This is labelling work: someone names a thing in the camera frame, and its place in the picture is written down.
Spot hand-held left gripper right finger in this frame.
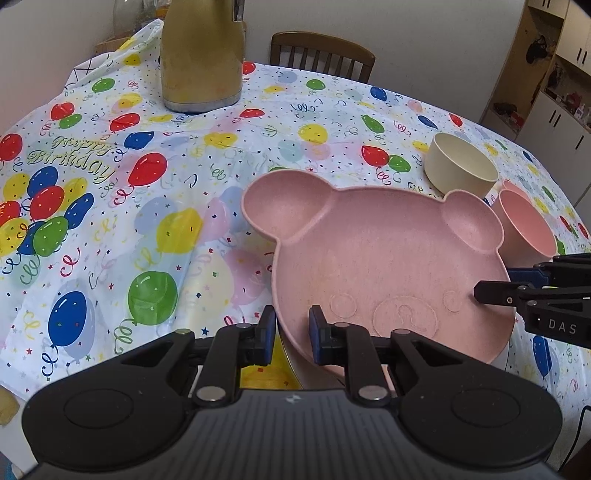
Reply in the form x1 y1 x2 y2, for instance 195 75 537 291
310 305 444 407

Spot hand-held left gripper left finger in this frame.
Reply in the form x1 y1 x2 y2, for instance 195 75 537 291
121 305 278 407

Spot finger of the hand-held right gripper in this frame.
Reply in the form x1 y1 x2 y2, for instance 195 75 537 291
473 281 536 306
508 252 591 288

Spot pink bowl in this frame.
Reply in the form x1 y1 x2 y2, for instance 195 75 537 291
492 189 558 268

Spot pink bear-shaped plate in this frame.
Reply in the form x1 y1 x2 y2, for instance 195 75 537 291
241 166 517 391

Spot cream bowl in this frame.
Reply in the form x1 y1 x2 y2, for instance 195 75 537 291
424 132 500 197

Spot white base cabinet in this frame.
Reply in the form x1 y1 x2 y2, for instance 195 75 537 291
515 90 591 153

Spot balloon print tablecloth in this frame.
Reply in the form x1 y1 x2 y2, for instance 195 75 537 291
0 21 591 416

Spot black hanging bag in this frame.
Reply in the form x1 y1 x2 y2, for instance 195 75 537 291
526 34 555 65

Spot golden thermos jug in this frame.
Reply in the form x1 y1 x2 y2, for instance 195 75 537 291
159 0 245 114

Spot dark wooden chair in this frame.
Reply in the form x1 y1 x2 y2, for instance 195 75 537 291
270 31 376 84

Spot black cable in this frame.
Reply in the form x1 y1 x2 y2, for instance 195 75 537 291
573 404 591 462

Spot white wall cabinet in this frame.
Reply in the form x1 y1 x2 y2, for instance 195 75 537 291
526 0 591 70

